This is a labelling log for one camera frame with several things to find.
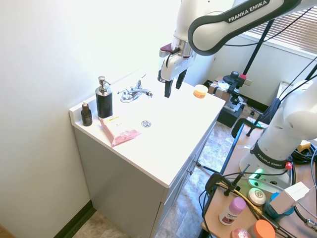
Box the orange jar white lid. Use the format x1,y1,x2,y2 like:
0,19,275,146
193,84,209,99

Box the black equipment case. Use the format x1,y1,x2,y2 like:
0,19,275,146
217,98,249,128

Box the chrome faucet body with spout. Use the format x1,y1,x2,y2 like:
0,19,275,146
120,85,154,104

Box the yellow cable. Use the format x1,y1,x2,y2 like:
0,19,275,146
214,181,264,220

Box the blue plastic container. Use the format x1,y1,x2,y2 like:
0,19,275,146
263,191,296,221

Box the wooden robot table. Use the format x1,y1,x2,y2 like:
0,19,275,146
201,122,317,238

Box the dark blue hanging cloth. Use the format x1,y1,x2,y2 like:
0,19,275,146
262,97,283,125

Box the black coiled cable bundle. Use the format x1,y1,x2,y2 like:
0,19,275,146
290,145,317,165

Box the dark red wrist camera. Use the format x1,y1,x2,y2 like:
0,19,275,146
159,43,179,58

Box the black c-clamp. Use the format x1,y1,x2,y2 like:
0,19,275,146
231,118,259,140
205,164,249,197

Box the white cardboard box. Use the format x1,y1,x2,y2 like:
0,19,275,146
268,181,311,214

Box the black camera stand red clamp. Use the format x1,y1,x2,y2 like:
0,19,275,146
221,18,274,110

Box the small brown dropper bottle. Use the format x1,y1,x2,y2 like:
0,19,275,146
80,100,94,127

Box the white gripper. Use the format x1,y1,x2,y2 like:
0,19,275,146
157,53,197,99

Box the black soap dispenser chrome pump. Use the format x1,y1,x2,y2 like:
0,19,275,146
95,75,113,119

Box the chrome faucet lever handle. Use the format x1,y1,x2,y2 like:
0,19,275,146
134,73,147,90
117,89,130,102

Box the pink round soap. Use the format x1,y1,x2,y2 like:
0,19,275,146
231,227,252,238

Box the window blinds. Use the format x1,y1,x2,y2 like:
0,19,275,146
243,0,317,55

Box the brown cardboard box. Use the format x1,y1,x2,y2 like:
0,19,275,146
207,76,234,100

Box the white sink vanity cabinet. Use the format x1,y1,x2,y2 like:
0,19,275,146
69,66,226,238

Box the pink wipes pack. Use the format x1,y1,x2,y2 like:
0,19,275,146
99,115,143,148

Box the orange lid container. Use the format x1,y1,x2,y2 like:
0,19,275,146
248,219,276,238

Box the pink cap deodorant stick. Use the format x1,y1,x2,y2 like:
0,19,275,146
218,197,247,226

